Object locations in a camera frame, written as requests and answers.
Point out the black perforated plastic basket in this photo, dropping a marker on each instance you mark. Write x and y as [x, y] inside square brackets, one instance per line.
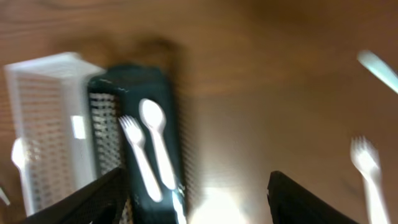
[115, 93]

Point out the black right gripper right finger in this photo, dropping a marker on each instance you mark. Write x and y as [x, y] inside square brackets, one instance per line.
[290, 203]

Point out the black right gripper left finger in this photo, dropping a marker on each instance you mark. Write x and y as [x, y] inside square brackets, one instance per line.
[101, 201]

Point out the white plastic fork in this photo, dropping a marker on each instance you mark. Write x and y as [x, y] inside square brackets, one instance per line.
[366, 159]
[136, 138]

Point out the clear perforated plastic basket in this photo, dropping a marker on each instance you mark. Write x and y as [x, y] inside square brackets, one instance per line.
[49, 104]

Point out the white plastic spoon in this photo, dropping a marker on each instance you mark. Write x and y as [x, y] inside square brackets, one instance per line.
[18, 158]
[378, 68]
[153, 117]

